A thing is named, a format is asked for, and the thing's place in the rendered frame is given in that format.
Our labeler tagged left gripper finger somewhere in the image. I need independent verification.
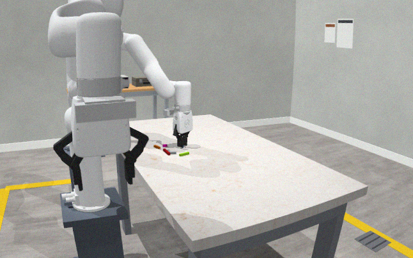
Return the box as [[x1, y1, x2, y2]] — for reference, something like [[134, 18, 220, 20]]
[[182, 132, 189, 146], [173, 125, 183, 148]]

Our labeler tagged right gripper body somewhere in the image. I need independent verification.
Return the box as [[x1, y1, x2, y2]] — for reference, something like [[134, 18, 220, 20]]
[[71, 95, 131, 158]]

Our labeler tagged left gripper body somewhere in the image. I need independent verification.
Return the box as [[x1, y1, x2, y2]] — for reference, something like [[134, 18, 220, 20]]
[[173, 110, 193, 134]]

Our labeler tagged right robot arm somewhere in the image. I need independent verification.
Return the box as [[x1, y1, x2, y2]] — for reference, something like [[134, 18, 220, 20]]
[[48, 0, 136, 212]]

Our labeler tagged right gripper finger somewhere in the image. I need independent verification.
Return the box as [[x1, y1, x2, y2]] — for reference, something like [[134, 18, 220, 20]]
[[123, 127, 149, 185], [53, 131, 83, 191]]

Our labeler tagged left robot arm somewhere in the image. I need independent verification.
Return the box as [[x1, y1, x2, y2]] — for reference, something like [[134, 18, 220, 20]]
[[121, 33, 191, 116]]

